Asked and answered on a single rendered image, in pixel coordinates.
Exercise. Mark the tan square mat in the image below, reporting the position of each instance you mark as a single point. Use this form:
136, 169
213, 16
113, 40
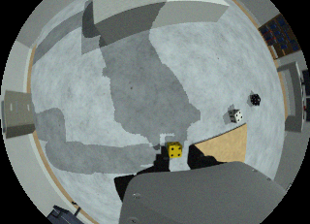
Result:
227, 147

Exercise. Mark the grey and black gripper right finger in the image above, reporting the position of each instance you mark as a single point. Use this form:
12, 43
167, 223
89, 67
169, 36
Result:
197, 160

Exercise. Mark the yellow die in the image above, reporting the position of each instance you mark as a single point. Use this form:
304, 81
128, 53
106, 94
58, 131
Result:
175, 149

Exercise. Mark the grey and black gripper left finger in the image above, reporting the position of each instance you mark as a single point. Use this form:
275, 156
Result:
161, 164

